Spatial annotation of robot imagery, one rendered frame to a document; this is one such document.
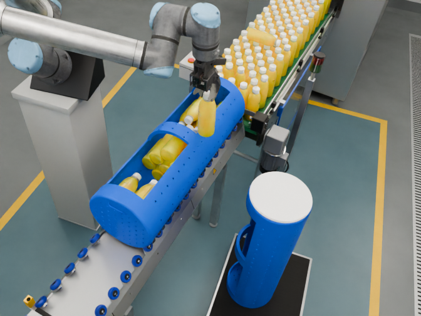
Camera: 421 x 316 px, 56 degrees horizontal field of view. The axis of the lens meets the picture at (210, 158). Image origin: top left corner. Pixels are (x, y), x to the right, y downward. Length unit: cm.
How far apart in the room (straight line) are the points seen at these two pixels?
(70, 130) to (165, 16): 103
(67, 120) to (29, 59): 38
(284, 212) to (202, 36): 82
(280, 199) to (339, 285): 121
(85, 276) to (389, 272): 207
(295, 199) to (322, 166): 168
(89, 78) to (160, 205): 83
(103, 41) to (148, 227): 66
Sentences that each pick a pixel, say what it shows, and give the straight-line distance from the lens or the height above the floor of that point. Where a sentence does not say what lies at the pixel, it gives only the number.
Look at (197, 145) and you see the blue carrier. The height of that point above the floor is 120.
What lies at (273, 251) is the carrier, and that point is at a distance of 189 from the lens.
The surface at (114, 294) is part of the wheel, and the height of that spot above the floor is 97.
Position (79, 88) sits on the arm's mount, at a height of 114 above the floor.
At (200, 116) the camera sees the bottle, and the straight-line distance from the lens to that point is 158.
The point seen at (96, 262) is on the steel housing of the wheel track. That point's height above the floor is 93.
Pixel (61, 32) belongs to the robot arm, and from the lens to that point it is 132.
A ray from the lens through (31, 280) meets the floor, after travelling 279.
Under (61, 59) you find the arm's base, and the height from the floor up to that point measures 127.
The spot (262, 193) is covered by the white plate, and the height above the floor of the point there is 104.
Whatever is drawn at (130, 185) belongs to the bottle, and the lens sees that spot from 168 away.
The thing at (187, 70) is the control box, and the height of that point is 107.
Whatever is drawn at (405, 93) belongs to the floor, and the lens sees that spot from 462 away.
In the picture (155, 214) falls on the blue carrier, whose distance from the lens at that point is 149.
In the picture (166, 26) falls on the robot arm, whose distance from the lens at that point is 131.
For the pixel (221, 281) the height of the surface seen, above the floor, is 15.
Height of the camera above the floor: 239
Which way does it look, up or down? 47 degrees down
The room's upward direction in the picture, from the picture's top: 7 degrees clockwise
